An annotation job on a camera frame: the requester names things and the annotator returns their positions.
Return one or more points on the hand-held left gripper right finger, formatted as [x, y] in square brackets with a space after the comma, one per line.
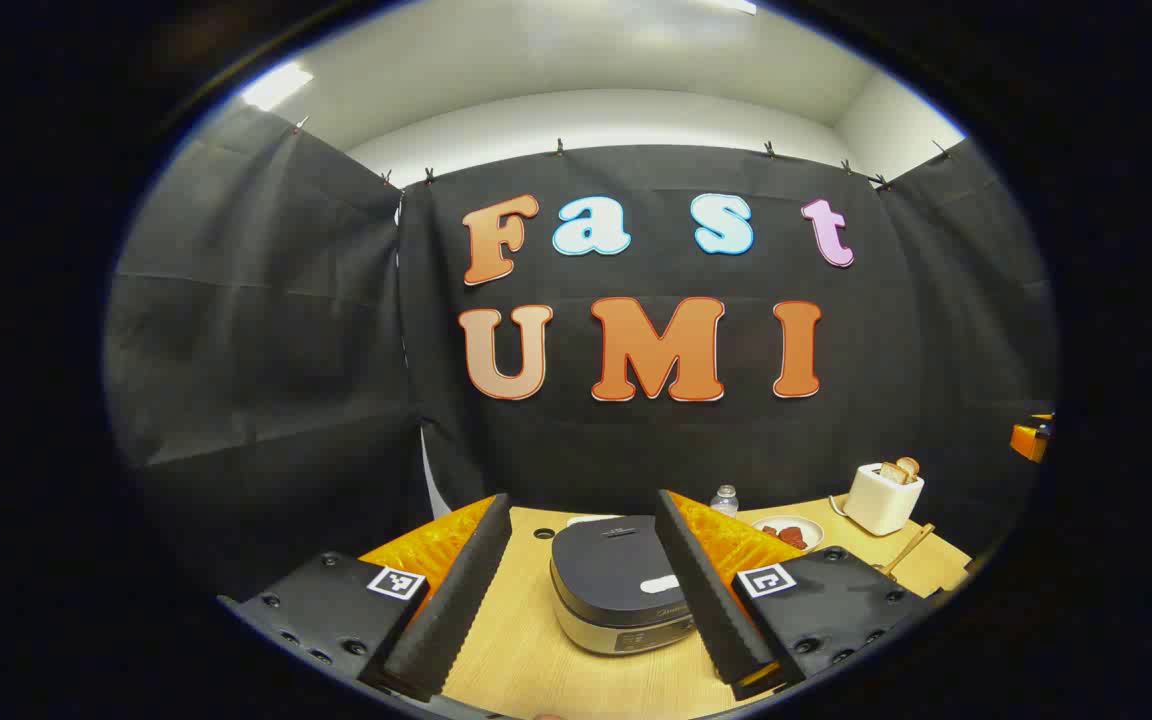
[711, 600]

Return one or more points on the white oval plate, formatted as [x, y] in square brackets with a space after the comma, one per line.
[808, 524]

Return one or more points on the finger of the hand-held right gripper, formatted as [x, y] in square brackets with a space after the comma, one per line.
[1028, 440]

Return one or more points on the small white sauce dish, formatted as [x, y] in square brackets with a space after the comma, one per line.
[591, 520]

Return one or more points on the black backdrop cloth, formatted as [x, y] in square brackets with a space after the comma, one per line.
[336, 350]

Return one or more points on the toasted bread slice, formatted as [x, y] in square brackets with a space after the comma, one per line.
[892, 474]
[910, 465]

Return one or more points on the red meat piece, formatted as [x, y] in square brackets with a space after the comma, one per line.
[772, 533]
[794, 538]

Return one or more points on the ceiling light panel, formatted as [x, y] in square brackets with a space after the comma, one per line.
[276, 86]
[736, 5]

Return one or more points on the black and silver rice cooker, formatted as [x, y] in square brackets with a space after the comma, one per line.
[611, 580]

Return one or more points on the wooden spoon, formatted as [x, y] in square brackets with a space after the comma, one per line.
[911, 548]

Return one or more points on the white toaster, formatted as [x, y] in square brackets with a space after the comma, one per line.
[876, 505]

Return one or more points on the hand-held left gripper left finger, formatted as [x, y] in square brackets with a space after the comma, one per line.
[456, 600]

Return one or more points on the small clear drink bottle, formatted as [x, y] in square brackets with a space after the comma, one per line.
[725, 502]

